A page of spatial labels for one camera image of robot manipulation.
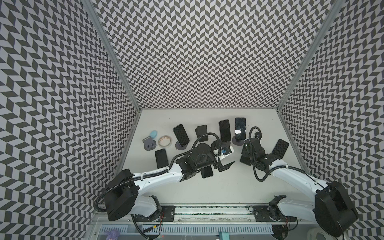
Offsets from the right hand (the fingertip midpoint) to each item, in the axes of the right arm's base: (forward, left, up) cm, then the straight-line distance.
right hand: (249, 150), depth 87 cm
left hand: (-7, +15, +13) cm, 21 cm away
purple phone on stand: (+12, +13, +5) cm, 19 cm away
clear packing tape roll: (+12, +53, -6) cm, 54 cm away
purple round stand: (+7, +61, -2) cm, 62 cm away
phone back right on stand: (+16, +3, +5) cm, 17 cm away
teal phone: (+11, +41, +3) cm, 42 cm away
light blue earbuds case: (+17, +61, -4) cm, 64 cm away
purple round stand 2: (+5, +43, -3) cm, 43 cm away
